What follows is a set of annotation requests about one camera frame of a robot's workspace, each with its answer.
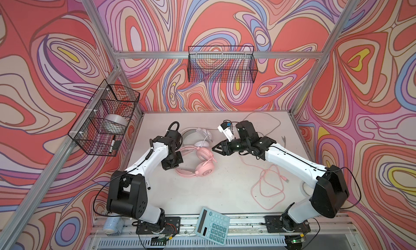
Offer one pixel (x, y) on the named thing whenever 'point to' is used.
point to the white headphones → (196, 137)
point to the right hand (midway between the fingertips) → (217, 151)
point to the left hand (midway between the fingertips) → (179, 164)
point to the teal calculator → (213, 225)
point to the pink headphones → (205, 169)
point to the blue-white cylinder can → (113, 225)
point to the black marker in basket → (112, 144)
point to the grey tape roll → (114, 124)
